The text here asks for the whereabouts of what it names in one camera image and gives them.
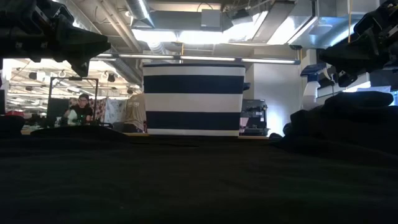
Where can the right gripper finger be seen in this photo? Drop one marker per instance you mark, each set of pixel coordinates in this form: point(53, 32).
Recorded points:
point(346, 79)
point(345, 57)

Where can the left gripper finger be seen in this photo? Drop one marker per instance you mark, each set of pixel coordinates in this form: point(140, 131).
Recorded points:
point(81, 69)
point(84, 43)

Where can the black garment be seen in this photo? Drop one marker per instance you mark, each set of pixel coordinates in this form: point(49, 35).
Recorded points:
point(186, 180)

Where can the navy white-striped fabric bin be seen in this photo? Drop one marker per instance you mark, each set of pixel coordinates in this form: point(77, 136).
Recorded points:
point(192, 84)

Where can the white hanging sheet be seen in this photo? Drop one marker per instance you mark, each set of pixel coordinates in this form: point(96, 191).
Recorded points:
point(373, 89)

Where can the clear spray bottle blue trigger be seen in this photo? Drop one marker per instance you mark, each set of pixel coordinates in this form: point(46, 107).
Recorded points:
point(311, 90)

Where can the person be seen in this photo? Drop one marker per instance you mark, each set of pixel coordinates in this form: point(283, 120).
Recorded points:
point(135, 112)
point(81, 109)

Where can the black monitor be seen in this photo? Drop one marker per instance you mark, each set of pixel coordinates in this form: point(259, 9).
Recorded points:
point(57, 112)

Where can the patterned hanging cloth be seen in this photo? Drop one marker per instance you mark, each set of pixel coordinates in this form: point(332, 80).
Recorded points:
point(112, 110)

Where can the red background object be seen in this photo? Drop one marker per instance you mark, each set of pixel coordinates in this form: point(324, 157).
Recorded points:
point(14, 113)

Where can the bright ceiling light panel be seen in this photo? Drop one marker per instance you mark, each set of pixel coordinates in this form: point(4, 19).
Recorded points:
point(186, 36)

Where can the grey ceiling box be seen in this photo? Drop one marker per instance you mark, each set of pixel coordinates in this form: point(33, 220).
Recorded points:
point(211, 18)

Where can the black metal rig frame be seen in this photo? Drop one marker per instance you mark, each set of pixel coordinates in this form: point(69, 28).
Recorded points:
point(74, 79)

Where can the corrugated silver ventilation duct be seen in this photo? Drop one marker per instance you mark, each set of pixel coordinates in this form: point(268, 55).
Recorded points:
point(124, 70)

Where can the smooth round silver duct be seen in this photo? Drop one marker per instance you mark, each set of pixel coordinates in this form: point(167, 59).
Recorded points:
point(140, 11)

